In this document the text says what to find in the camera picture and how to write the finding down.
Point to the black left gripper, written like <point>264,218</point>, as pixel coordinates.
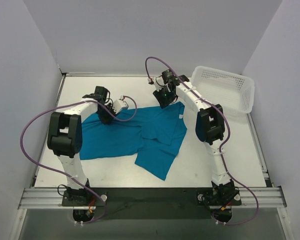
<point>104,117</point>

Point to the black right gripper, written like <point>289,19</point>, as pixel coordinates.
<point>163,99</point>

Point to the teal t shirt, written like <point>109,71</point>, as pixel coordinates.
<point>154,134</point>

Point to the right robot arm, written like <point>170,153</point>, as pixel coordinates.
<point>209,128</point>

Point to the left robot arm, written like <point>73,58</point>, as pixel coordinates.
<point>65,137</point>

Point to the white perforated plastic basket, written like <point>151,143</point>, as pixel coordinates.
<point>234,92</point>

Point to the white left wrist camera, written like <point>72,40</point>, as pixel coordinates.
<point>119,105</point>

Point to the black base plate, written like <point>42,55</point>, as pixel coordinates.
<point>141,211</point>

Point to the aluminium mounting rail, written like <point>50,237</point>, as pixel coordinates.
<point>53,198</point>

